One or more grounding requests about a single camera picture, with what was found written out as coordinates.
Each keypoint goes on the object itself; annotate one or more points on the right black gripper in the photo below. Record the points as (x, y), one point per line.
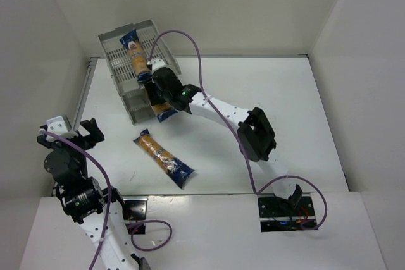
(149, 85)

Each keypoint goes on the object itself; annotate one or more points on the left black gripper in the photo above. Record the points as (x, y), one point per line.
(77, 138)

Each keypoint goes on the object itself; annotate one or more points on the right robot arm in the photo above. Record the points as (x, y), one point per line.
(254, 133)

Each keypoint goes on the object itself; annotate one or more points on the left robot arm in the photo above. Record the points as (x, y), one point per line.
(99, 212)

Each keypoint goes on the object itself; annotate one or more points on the grey stacked tray shelf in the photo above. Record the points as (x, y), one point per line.
(133, 94)

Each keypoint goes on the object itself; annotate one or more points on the aluminium rail left edge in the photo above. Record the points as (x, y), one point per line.
(84, 93)

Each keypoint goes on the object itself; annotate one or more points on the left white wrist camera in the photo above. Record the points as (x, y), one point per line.
(60, 126)

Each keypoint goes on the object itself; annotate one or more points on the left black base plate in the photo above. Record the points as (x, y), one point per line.
(134, 211)

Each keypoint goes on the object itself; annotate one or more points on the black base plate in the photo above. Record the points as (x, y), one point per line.
(134, 211)
(275, 216)

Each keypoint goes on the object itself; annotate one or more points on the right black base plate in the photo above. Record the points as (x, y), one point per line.
(275, 216)

